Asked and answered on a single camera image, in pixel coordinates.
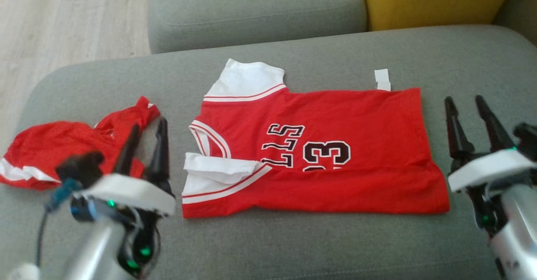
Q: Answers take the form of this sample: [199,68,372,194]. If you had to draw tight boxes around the grey sofa armrest cushion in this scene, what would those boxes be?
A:
[147,0,369,55]

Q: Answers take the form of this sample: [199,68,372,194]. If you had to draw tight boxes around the grey sofa back cushion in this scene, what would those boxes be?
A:
[493,0,537,48]

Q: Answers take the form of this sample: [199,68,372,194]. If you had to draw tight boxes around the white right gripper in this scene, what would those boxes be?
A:
[444,95,536,194]

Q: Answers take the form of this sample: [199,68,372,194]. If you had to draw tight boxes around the red mesh shorts white stripe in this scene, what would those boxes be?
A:
[0,96,162,191]

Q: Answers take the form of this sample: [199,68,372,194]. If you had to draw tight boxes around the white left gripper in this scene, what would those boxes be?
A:
[81,118,177,217]

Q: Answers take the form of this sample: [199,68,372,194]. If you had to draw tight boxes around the yellow sofa pillow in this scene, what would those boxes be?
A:
[357,0,517,32]

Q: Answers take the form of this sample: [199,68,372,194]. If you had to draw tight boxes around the red basketball jersey white sleeves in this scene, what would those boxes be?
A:
[181,58,451,219]

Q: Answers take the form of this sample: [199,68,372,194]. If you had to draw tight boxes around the grey sofa seat cushion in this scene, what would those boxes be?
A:
[0,24,537,280]

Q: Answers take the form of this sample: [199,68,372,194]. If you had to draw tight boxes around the left camera cable teal plug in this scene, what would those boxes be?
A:
[35,178,83,269]

